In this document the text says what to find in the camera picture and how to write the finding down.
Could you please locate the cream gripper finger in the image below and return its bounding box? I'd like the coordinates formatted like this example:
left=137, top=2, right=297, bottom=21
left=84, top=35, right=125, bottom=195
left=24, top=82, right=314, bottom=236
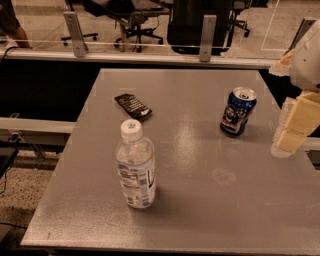
left=269, top=50, right=293, bottom=77
left=271, top=91, right=320, bottom=158

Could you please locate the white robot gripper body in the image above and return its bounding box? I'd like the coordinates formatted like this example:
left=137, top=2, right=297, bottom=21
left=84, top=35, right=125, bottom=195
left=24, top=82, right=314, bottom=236
left=290, top=20, right=320, bottom=91

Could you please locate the clear plastic water bottle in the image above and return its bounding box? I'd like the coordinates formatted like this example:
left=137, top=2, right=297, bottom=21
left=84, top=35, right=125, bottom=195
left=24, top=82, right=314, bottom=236
left=115, top=119, right=156, bottom=209

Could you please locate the black rxbar chocolate wrapper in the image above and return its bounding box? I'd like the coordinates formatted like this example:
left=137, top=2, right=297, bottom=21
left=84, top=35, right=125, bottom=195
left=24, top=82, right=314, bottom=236
left=115, top=93, right=152, bottom=120

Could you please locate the blue pepsi soda can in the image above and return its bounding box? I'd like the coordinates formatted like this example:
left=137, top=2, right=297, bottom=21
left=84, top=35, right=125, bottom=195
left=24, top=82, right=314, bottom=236
left=220, top=87, right=257, bottom=137

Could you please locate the black office chair far right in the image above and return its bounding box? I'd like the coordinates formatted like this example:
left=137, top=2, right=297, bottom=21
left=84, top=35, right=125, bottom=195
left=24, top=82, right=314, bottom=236
left=231, top=0, right=252, bottom=38

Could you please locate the black office chair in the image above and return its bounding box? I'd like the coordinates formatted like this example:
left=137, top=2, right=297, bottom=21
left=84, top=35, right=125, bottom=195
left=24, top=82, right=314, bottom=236
left=81, top=0, right=165, bottom=54
left=231, top=0, right=252, bottom=38

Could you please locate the black cabinet block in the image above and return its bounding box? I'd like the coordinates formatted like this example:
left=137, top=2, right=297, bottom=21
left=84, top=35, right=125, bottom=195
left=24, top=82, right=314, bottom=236
left=167, top=0, right=232, bottom=56

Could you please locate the person leg in background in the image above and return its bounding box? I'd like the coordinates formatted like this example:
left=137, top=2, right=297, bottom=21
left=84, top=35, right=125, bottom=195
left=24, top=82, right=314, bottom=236
left=0, top=0, right=30, bottom=48

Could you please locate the right metal bracket post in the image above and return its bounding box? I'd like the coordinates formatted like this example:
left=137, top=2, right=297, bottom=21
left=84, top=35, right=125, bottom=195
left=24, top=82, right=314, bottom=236
left=199, top=15, right=217, bottom=62

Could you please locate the metal bracket post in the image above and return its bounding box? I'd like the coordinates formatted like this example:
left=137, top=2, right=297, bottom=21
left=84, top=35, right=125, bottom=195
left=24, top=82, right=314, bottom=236
left=63, top=11, right=87, bottom=57
left=199, top=15, right=217, bottom=62

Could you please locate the left metal bracket post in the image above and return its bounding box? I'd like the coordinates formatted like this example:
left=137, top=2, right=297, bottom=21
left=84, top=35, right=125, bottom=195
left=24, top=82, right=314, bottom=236
left=63, top=11, right=87, bottom=57

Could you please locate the grey metal rail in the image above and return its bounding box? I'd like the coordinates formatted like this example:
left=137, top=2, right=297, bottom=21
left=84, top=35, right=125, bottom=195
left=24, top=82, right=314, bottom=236
left=5, top=48, right=276, bottom=69

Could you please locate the black cable on floor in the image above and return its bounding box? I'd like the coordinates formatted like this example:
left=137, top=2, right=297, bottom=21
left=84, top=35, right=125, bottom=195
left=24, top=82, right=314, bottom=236
left=0, top=166, right=14, bottom=196

